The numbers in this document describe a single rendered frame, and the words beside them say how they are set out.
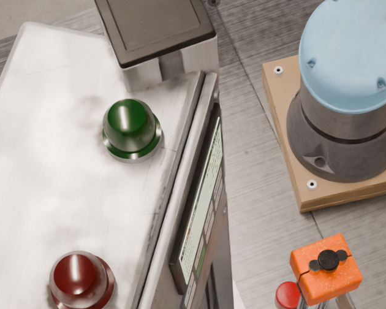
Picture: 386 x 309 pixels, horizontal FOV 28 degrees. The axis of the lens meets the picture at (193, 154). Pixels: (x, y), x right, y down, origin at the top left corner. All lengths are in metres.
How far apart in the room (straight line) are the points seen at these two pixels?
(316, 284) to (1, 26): 1.74
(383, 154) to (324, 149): 0.07
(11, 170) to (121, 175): 0.05
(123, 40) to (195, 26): 0.03
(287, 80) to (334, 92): 0.24
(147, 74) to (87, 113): 0.03
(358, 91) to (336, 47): 0.05
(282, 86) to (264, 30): 0.13
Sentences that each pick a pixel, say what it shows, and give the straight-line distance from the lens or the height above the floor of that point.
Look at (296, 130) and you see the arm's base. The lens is 0.96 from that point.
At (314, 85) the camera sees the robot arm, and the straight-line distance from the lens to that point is 0.82.
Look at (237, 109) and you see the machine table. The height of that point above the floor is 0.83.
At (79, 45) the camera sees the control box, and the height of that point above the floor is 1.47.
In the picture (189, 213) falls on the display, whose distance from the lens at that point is 0.35.
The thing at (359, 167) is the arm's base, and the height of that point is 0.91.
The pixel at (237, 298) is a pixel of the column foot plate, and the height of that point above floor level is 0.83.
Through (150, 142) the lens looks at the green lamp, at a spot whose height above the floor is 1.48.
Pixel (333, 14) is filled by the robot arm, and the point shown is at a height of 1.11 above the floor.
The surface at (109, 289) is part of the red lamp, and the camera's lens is 0.31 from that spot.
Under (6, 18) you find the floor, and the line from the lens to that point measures 2.26.
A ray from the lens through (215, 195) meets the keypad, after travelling 0.44.
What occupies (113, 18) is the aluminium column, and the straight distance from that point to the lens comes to 0.34.
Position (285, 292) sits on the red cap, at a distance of 0.95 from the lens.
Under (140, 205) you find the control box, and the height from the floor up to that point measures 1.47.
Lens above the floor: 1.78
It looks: 66 degrees down
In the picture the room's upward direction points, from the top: 9 degrees counter-clockwise
